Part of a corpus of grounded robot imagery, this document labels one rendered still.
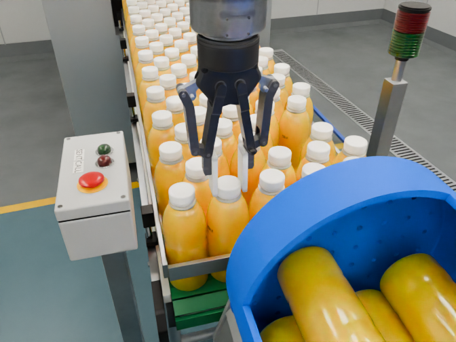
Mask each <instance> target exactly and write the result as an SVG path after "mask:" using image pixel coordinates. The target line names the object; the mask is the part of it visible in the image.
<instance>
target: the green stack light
mask: <svg viewBox="0 0 456 342"><path fill-rule="evenodd" d="M424 36H425V32H424V33H422V34H416V35H412V34H406V33H400V32H398V31H395V30H394V29H392V35H391V38H390V41H389V47H388V50H387V52H388V53H389V54H390V55H392V56H395V57H398V58H416V57H418V56H419V53H420V50H421V46H422V43H423V38H424Z"/></svg>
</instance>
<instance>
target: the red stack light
mask: <svg viewBox="0 0 456 342"><path fill-rule="evenodd" d="M430 14H431V12H428V13H424V14H414V13H408V12H404V11H401V10H399V8H398V9H397V12H396V17H395V21H394V25H393V29H394V30H395V31H398V32H400V33H406V34H412V35H416V34H422V33H424V32H426V28H427V25H428V21H429V19H430Z"/></svg>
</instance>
